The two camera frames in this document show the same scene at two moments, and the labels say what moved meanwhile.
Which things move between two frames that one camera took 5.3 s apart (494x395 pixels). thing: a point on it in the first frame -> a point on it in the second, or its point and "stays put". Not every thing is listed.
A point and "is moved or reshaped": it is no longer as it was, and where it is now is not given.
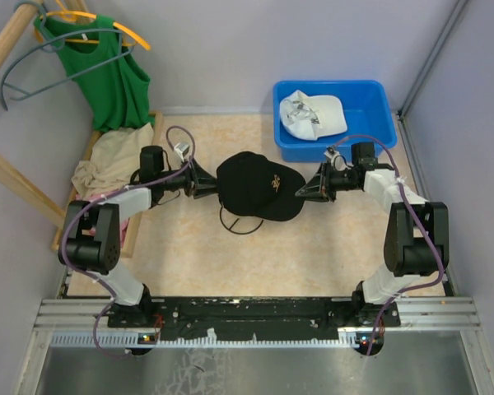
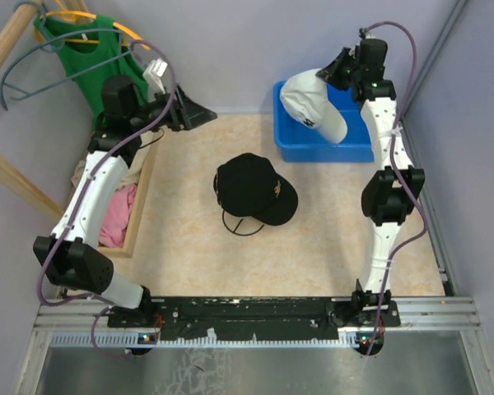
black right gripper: [321, 188] -> [325, 74]
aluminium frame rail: [83, 323] stays put
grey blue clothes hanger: [53, 44] stays put
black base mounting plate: [253, 318] stays put
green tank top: [96, 55] stays put
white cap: [309, 118] is moved or reshaped
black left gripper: [199, 183] -> [185, 113]
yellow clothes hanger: [64, 12] stays put
